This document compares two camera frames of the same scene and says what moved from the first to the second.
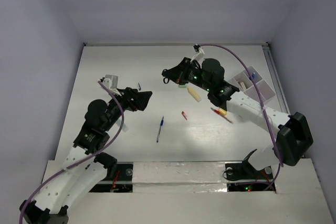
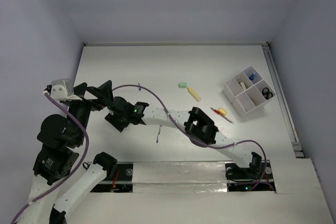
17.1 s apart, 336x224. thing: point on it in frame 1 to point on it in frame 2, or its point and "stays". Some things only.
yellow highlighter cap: [223, 112] stays
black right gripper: [178, 74] to [112, 117]
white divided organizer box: [243, 82] stays
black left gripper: [135, 99] to [104, 91]
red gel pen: [222, 115] stays
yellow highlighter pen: [194, 94] stays
